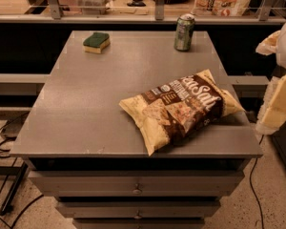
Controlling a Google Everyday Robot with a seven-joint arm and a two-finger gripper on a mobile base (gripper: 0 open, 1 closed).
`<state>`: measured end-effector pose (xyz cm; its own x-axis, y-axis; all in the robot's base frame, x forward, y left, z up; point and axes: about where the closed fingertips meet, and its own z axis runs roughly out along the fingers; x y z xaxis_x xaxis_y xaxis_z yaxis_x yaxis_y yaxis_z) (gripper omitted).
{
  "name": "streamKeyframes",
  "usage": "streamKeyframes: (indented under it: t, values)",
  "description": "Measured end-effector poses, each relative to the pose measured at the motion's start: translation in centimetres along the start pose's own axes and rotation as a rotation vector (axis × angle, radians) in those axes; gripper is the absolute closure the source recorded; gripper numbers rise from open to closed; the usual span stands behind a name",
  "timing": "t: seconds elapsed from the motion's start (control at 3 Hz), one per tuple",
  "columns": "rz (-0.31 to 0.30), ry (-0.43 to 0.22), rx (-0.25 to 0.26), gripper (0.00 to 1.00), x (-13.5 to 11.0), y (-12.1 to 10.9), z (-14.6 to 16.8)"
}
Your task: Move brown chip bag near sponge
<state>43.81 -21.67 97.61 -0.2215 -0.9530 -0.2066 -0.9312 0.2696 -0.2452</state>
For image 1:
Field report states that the black cable right floor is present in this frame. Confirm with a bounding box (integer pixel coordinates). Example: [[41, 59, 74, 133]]
[[248, 134, 266, 229]]

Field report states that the green soda can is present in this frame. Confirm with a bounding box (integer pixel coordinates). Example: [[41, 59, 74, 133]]
[[174, 13, 194, 52]]

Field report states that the black cables left floor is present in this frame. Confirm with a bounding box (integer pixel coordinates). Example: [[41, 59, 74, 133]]
[[0, 112, 45, 229]]

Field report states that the black metal stand leg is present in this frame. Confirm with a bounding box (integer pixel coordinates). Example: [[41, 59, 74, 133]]
[[0, 163, 28, 216]]

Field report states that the green and yellow sponge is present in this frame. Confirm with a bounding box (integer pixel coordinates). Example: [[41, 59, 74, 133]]
[[83, 32, 111, 54]]

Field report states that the round metal drawer knob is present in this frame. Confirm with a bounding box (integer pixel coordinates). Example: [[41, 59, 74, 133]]
[[133, 184, 142, 195]]

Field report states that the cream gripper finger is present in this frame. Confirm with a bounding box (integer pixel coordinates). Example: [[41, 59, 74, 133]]
[[255, 74, 286, 135], [255, 31, 280, 55]]

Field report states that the grey drawer cabinet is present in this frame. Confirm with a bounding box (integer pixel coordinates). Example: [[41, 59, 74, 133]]
[[11, 31, 262, 229]]

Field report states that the lower metal drawer knob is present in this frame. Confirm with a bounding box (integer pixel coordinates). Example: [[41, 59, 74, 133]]
[[133, 210, 142, 219]]

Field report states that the metal railing with posts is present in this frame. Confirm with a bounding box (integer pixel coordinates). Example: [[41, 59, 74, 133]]
[[0, 0, 286, 25]]

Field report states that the brown sea salt chip bag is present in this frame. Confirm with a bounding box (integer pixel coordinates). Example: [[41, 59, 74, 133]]
[[119, 70, 243, 155]]

